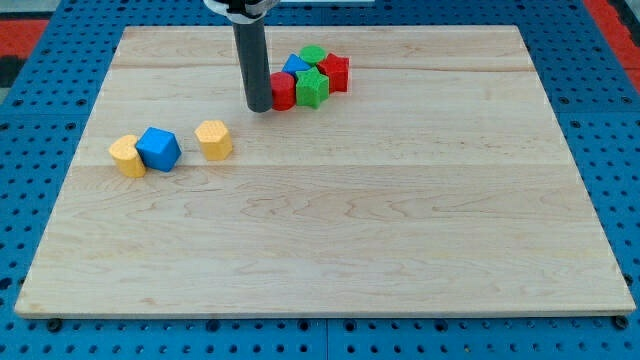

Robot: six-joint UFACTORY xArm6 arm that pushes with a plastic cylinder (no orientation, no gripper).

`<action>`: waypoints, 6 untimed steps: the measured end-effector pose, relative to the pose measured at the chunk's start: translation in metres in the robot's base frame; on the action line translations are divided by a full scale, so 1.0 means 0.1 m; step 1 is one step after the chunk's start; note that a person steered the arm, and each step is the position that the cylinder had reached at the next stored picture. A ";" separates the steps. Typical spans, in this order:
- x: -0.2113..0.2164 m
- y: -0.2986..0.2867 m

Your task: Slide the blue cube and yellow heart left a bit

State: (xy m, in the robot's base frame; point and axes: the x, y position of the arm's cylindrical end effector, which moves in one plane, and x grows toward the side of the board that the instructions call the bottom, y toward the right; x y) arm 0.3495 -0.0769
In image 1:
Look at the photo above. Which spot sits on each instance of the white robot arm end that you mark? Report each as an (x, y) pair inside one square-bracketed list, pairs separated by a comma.
[(241, 12)]

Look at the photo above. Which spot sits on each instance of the blue cube block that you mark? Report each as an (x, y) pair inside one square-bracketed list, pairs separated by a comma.
[(158, 149)]

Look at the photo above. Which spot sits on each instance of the yellow heart block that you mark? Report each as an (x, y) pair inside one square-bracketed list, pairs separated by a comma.
[(126, 157)]

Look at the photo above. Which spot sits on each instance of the green star block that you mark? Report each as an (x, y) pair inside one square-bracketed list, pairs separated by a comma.
[(312, 88)]

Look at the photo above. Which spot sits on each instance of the red cylinder block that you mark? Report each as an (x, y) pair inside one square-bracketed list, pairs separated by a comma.
[(283, 88)]

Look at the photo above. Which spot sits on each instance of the yellow hexagon block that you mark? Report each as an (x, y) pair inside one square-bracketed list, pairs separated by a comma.
[(214, 140)]

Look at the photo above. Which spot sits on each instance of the red star block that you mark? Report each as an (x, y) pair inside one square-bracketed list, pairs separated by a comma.
[(337, 69)]

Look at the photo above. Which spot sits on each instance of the wooden board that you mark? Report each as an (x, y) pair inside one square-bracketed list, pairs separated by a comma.
[(440, 185)]

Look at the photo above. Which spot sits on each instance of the blue triangle block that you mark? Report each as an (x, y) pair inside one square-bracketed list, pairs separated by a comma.
[(295, 64)]

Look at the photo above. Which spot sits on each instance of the green cylinder block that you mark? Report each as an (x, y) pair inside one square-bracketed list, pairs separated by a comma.
[(312, 54)]

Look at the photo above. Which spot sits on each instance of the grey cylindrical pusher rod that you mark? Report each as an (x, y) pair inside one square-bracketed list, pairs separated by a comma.
[(250, 40)]

